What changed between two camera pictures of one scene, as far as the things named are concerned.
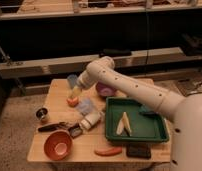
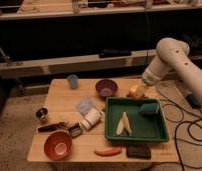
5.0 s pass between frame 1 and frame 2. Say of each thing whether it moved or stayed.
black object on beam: stayed
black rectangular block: stayed
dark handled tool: stayed
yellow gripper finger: moved
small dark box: stayed
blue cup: stayed
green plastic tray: stayed
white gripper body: moved
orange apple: moved
